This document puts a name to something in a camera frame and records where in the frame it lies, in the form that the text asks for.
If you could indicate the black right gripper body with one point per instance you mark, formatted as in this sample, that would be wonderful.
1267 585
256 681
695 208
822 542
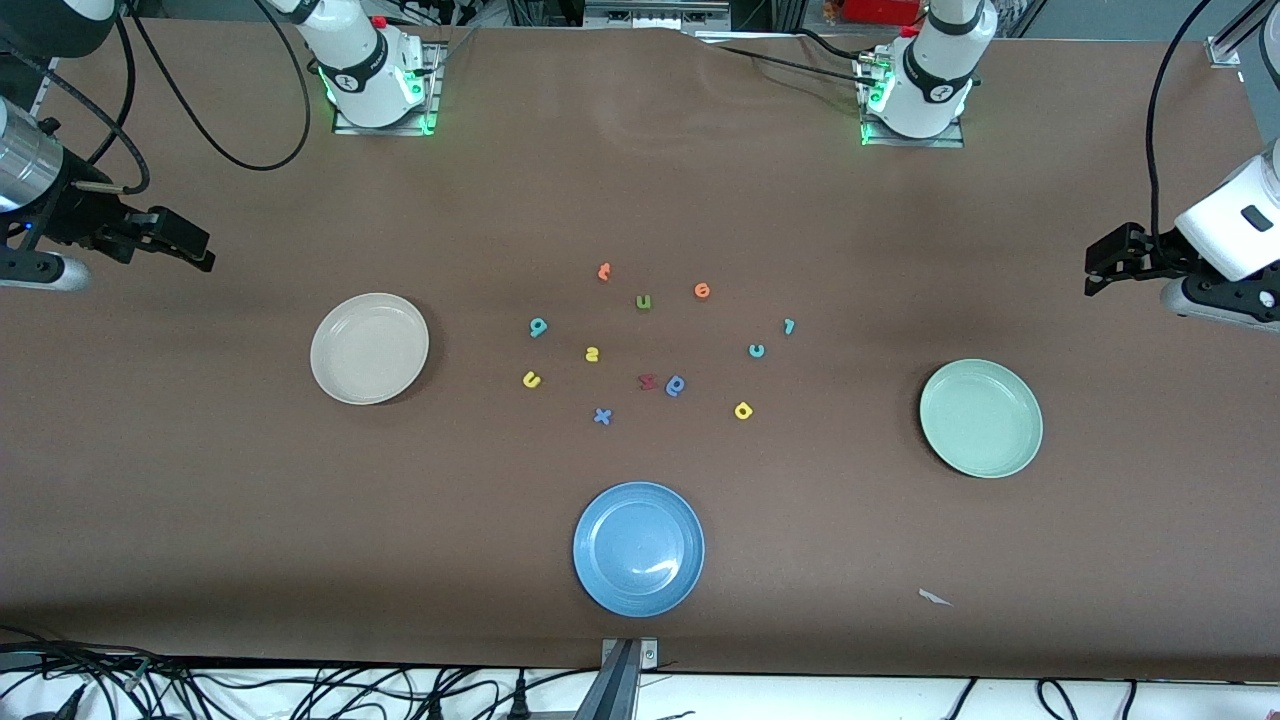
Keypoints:
78 214

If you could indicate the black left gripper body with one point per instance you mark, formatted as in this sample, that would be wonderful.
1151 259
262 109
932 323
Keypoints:
1150 254

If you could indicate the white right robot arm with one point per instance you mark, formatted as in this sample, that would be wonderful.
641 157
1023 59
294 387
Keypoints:
365 75

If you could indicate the beige brown plate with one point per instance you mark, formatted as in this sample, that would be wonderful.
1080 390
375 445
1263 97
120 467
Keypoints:
369 348

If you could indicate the light green plate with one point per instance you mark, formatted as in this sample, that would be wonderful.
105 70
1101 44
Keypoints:
981 420

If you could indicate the brown table cover sheet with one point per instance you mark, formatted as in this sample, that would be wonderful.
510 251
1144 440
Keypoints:
200 500

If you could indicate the red box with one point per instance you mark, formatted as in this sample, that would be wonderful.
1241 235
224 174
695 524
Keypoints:
880 10

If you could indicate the white paper scrap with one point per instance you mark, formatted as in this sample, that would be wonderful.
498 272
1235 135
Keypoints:
932 597

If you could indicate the blue foam letter a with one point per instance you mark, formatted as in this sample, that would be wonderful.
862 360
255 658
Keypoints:
676 385

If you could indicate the black power plug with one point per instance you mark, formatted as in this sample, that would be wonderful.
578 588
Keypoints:
518 700
435 708

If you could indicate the grey power strip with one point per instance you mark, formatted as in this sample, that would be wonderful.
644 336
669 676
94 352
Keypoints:
655 12

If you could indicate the blue plate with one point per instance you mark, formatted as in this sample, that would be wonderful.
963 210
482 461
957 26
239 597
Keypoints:
638 548

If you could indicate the grey aluminium beam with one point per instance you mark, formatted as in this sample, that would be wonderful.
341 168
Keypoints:
610 695

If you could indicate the aluminium frame profile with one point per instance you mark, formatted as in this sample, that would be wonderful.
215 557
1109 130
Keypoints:
1225 48
40 100

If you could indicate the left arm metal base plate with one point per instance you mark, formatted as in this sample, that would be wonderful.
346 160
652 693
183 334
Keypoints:
915 143

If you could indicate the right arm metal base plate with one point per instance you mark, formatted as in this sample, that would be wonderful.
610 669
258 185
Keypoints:
434 80

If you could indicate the metal table edge bracket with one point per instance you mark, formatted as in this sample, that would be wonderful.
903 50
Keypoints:
648 655

